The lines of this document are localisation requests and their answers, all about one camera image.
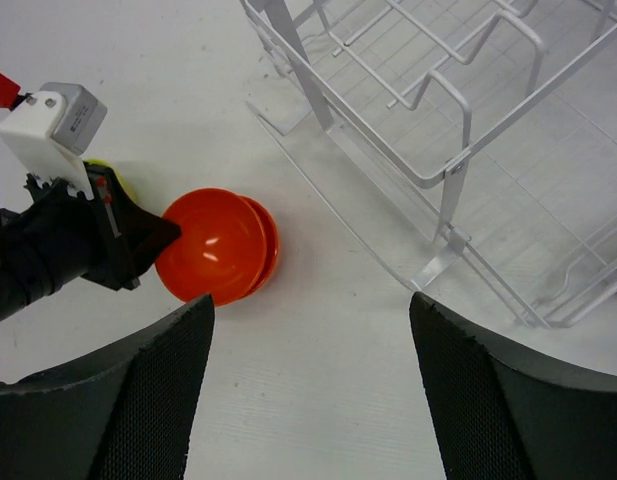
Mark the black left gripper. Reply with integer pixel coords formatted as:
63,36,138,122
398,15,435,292
0,164,181,322

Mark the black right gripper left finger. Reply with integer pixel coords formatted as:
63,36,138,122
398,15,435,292
0,295,214,479

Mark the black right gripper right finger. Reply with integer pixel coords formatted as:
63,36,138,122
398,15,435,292
409,292,617,479

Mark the orange bowl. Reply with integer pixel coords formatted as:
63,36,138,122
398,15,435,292
156,188,267,306
242,196,281,297

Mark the lime green bowl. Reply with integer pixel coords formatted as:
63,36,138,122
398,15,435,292
85,158,137,202

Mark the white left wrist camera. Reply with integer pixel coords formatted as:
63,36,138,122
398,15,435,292
0,82,107,200

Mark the white wire dish rack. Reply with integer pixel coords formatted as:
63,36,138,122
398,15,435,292
242,1,617,329

